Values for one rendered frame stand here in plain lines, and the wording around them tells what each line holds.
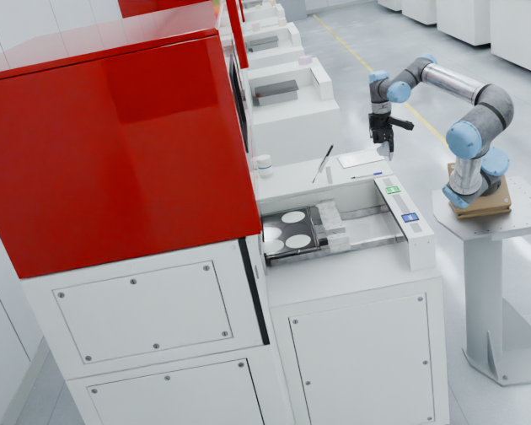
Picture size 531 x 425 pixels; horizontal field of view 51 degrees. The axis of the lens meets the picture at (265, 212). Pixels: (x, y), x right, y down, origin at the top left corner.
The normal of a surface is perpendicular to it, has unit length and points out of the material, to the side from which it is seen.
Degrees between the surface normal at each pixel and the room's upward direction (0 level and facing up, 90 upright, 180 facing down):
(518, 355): 0
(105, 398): 90
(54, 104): 90
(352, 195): 90
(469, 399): 0
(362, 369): 90
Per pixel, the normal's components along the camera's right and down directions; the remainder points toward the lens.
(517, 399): -0.18, -0.88
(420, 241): 0.04, 0.44
